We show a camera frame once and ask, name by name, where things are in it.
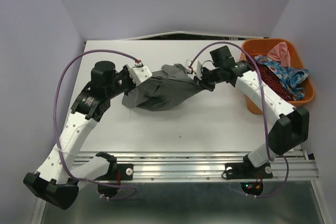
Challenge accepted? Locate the pink garment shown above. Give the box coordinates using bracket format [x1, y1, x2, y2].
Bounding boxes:
[267, 42, 291, 67]

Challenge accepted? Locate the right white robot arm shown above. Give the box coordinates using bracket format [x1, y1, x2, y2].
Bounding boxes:
[188, 42, 310, 177]

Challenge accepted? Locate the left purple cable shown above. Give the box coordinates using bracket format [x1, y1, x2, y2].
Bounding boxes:
[54, 49, 144, 200]

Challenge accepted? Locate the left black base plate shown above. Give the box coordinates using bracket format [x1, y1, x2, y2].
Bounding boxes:
[95, 163, 134, 181]

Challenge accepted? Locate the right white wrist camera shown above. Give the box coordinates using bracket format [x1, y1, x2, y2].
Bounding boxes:
[185, 59, 202, 80]

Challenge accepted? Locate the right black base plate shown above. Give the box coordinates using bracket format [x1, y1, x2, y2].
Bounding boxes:
[222, 163, 273, 180]

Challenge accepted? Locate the orange plastic bin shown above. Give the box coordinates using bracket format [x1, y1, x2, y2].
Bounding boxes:
[241, 38, 316, 115]

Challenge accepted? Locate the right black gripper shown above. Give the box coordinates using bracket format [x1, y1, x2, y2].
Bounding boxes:
[194, 66, 223, 91]

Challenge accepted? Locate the red dotted skirt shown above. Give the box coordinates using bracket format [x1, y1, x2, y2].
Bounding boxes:
[257, 63, 293, 101]

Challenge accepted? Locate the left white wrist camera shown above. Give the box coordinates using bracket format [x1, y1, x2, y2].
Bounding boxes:
[129, 65, 152, 86]

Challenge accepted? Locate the blue floral skirt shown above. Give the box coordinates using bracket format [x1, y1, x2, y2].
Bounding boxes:
[254, 55, 309, 101]

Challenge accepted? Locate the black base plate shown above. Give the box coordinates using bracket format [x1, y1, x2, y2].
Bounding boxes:
[95, 163, 134, 181]
[222, 163, 273, 180]

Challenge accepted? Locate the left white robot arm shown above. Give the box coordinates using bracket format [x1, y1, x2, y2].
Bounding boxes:
[23, 61, 151, 210]

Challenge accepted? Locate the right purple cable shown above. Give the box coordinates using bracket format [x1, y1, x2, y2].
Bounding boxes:
[188, 41, 289, 199]

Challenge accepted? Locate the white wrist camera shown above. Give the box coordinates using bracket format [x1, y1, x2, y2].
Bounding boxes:
[185, 59, 202, 80]
[129, 65, 152, 86]

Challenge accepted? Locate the grey skirt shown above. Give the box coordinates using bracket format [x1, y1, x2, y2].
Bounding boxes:
[122, 63, 205, 112]

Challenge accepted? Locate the aluminium rail frame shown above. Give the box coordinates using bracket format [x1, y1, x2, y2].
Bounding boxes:
[30, 119, 326, 224]

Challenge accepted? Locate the purple cable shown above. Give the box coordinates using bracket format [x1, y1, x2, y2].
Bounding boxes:
[54, 49, 144, 200]
[188, 41, 289, 199]

